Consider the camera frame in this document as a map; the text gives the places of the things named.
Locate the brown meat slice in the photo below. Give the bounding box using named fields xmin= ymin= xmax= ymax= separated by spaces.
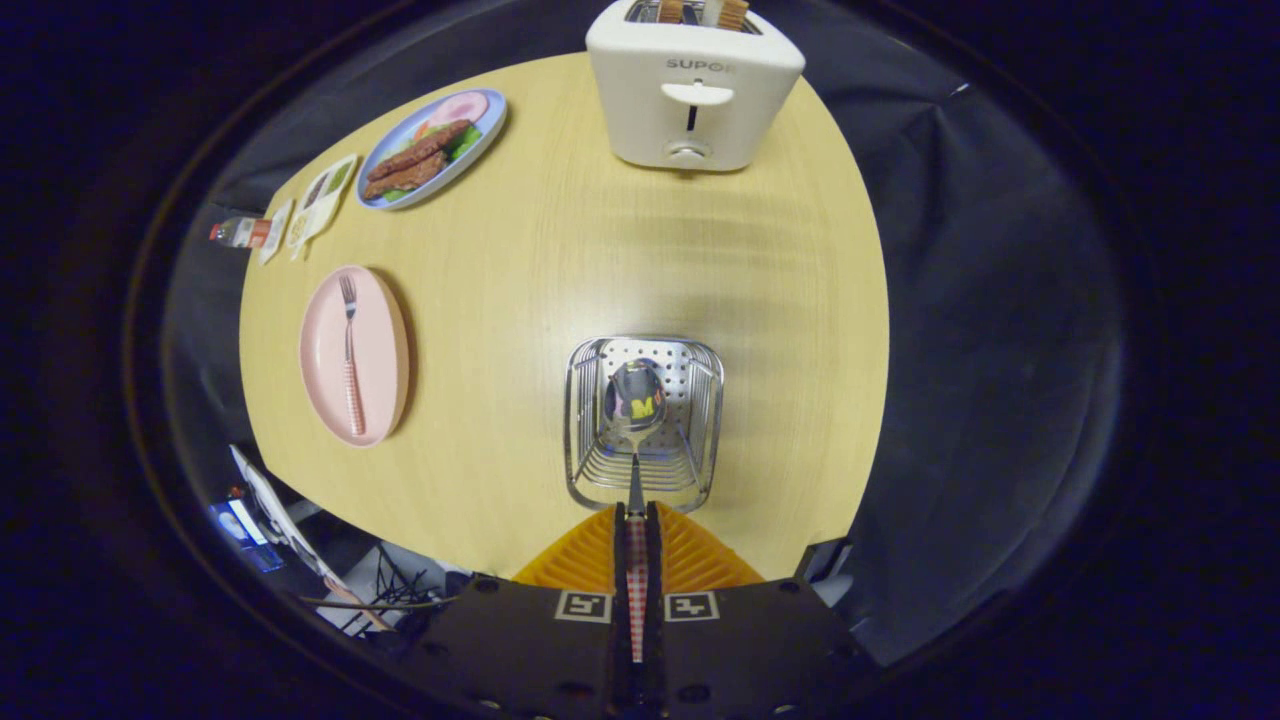
xmin=362 ymin=152 xmax=449 ymax=200
xmin=368 ymin=120 xmax=474 ymax=182

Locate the pink ham slice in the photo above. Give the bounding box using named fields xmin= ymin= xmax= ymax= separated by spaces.
xmin=428 ymin=92 xmax=492 ymax=130

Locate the white square coaster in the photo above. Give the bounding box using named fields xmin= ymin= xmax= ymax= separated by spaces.
xmin=257 ymin=198 xmax=295 ymax=267

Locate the fork with red checked handle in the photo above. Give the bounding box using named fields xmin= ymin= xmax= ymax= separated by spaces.
xmin=338 ymin=274 xmax=368 ymax=438

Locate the green lettuce leaf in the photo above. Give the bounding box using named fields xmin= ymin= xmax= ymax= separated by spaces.
xmin=385 ymin=123 xmax=483 ymax=203

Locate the blue plate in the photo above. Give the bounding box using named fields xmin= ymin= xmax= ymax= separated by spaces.
xmin=356 ymin=88 xmax=509 ymax=211

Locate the blue lit device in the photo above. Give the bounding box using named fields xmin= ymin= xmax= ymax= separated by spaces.
xmin=208 ymin=499 xmax=287 ymax=574

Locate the clear bottle with red cap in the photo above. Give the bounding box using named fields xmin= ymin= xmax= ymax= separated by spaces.
xmin=209 ymin=216 xmax=274 ymax=250

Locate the white toaster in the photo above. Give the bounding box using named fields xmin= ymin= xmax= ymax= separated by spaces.
xmin=586 ymin=0 xmax=807 ymax=173

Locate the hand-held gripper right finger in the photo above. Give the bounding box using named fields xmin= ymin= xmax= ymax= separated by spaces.
xmin=645 ymin=502 xmax=879 ymax=720

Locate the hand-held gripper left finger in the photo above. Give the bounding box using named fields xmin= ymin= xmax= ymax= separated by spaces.
xmin=395 ymin=502 xmax=631 ymax=720

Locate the metal wire basket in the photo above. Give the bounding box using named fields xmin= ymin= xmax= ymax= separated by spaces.
xmin=563 ymin=335 xmax=726 ymax=515

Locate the white board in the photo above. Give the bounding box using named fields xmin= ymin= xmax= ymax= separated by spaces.
xmin=229 ymin=445 xmax=393 ymax=633

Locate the pink plate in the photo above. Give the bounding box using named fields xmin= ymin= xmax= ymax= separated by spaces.
xmin=299 ymin=264 xmax=412 ymax=448

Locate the spoon with red checked handle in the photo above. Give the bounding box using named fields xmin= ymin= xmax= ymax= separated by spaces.
xmin=603 ymin=358 xmax=669 ymax=666

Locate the white divided condiment tray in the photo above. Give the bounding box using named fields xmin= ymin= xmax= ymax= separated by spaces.
xmin=286 ymin=153 xmax=360 ymax=262

